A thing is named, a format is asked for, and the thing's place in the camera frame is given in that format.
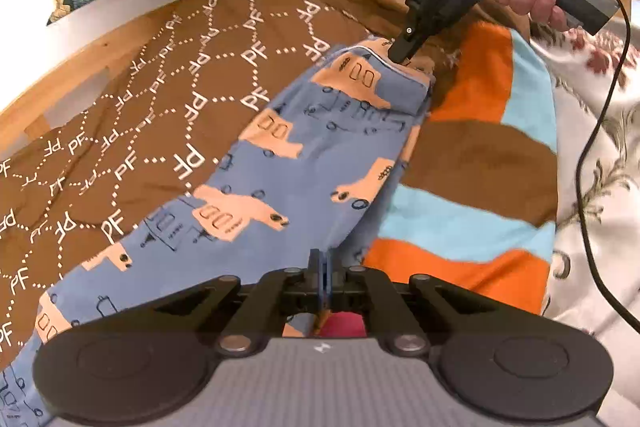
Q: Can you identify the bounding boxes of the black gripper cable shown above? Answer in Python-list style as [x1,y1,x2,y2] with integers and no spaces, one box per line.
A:
[519,0,640,329]

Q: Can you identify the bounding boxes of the blue printed pants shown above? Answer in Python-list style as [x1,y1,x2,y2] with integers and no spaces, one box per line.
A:
[0,34,437,427]

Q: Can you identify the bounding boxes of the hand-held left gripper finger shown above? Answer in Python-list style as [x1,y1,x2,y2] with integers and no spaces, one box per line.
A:
[324,255,502,356]
[144,249,324,355]

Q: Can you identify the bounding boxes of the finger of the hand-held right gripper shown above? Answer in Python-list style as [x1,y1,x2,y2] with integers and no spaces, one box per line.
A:
[387,24,432,64]

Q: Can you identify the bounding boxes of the brown orange striped blanket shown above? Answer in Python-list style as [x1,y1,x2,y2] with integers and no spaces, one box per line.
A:
[0,0,561,360]

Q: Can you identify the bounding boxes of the white floral bed sheet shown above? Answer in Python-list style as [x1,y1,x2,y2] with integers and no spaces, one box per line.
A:
[520,21,640,427]

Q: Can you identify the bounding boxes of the wooden bed frame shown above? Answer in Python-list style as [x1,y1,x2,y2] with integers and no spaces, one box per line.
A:
[0,0,453,142]

